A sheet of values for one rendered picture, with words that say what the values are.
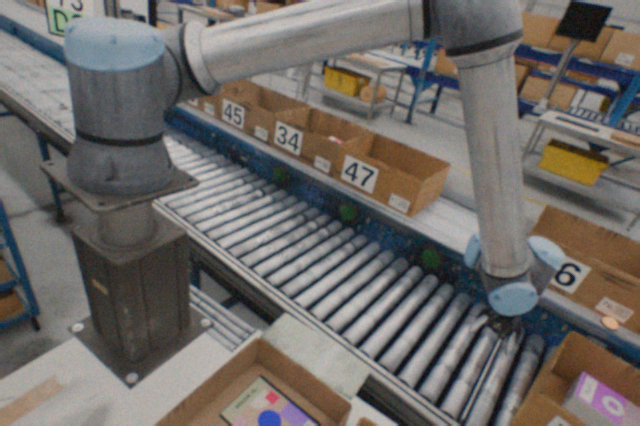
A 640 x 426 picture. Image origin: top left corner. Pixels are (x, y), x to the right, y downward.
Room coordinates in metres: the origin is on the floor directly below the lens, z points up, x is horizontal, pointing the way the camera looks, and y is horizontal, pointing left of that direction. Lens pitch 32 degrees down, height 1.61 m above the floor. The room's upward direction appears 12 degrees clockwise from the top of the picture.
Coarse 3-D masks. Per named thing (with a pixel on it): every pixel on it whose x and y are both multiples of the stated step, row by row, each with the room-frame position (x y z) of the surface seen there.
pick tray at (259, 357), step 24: (240, 360) 0.55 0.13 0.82; (264, 360) 0.59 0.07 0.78; (288, 360) 0.56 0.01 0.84; (216, 384) 0.49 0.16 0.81; (240, 384) 0.53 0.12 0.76; (288, 384) 0.55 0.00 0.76; (312, 384) 0.52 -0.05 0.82; (192, 408) 0.43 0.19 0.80; (216, 408) 0.46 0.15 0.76; (312, 408) 0.50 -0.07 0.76; (336, 408) 0.49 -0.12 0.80
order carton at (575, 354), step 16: (576, 336) 0.77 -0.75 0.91; (560, 352) 0.69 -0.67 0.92; (576, 352) 0.75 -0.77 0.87; (592, 352) 0.74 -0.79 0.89; (608, 352) 0.72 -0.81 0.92; (544, 368) 0.72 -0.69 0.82; (560, 368) 0.75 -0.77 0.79; (576, 368) 0.74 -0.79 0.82; (592, 368) 0.72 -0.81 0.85; (608, 368) 0.71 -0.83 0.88; (624, 368) 0.69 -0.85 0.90; (544, 384) 0.71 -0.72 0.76; (560, 384) 0.72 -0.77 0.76; (608, 384) 0.69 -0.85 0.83; (624, 384) 0.68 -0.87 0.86; (528, 400) 0.58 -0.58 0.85; (544, 400) 0.54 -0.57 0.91; (560, 400) 0.67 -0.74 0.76; (528, 416) 0.54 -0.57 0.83; (544, 416) 0.53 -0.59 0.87; (560, 416) 0.52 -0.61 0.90; (576, 416) 0.51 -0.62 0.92
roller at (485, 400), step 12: (504, 348) 0.83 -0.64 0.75; (516, 348) 0.84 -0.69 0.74; (504, 360) 0.78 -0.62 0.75; (492, 372) 0.73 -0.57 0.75; (504, 372) 0.73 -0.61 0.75; (492, 384) 0.68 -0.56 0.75; (480, 396) 0.64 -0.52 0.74; (492, 396) 0.64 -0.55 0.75; (480, 408) 0.60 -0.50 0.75; (492, 408) 0.61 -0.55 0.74; (468, 420) 0.56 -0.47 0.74; (480, 420) 0.56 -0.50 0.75
